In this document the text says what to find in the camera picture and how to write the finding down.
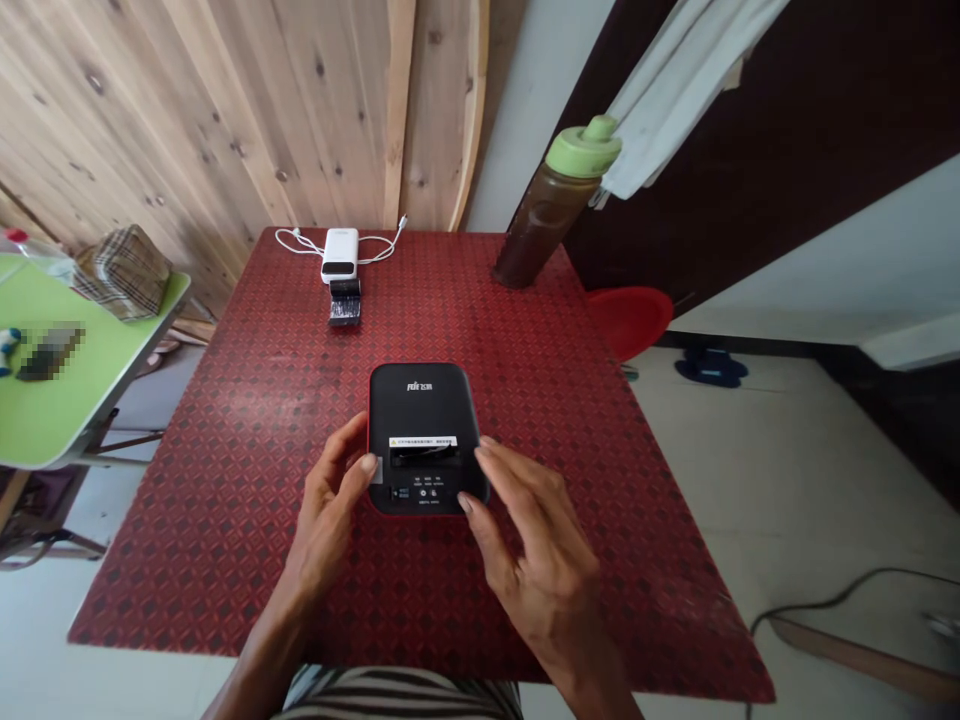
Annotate person's body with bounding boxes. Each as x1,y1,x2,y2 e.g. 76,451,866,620
279,663,524,720

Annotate leaning wooden boards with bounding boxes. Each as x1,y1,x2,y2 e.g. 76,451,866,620
381,0,493,235

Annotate white power bank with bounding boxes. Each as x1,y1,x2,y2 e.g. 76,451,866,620
320,227,361,286

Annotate wooden plank on floor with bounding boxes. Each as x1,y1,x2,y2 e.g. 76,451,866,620
770,615,960,708

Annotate clear plastic bottle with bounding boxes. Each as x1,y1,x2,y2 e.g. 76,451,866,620
0,227,78,288

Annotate brown bottle with green cap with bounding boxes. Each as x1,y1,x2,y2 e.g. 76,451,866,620
491,113,625,291

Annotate black floor cable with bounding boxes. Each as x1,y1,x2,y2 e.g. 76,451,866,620
748,566,960,720

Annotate white hanging cloth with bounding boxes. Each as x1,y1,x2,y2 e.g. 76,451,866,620
590,0,790,212

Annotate person's right hand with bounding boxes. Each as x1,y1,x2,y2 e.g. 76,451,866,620
455,436,618,655

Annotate red plastic stool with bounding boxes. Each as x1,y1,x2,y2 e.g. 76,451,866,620
585,286,676,364

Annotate dark wooden door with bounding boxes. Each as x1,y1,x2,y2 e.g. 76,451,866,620
506,0,960,325

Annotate white charging cable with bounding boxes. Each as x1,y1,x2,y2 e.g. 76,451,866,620
273,215,411,265

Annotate person's left hand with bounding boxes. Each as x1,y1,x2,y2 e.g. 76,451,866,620
298,410,381,583

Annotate pair of blue slippers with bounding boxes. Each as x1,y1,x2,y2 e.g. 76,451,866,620
674,345,751,390

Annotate plaid fabric pouch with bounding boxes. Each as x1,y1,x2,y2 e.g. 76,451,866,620
71,224,173,325

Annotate green folding table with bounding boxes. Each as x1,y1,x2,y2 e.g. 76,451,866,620
0,251,193,565

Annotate black label printer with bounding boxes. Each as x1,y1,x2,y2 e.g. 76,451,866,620
366,362,493,518

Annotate red patterned table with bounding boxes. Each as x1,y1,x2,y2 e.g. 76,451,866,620
67,227,777,705

